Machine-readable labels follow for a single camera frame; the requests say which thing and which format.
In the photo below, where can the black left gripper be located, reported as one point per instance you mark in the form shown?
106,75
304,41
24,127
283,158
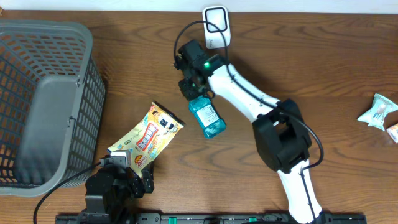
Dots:
138,188

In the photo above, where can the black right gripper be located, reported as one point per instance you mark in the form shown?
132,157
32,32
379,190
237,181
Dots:
187,93

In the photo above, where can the teal mouthwash bottle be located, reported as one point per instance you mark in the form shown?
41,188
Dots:
207,117

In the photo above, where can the yellow wet wipes bag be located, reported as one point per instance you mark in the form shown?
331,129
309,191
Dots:
149,137

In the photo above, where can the light blue wipes pack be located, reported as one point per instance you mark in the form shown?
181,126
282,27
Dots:
380,108

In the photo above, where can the small orange snack box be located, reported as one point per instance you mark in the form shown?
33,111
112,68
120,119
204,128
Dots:
393,132

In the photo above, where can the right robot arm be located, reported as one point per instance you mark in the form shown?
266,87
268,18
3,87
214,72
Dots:
282,138

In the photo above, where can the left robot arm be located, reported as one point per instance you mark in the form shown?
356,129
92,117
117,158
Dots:
111,187

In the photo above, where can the white barcode scanner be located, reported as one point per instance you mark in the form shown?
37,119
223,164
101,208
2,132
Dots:
217,27

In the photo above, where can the grey plastic shopping basket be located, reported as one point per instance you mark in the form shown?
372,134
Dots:
52,98

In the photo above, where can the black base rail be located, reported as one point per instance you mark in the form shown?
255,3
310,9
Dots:
155,218

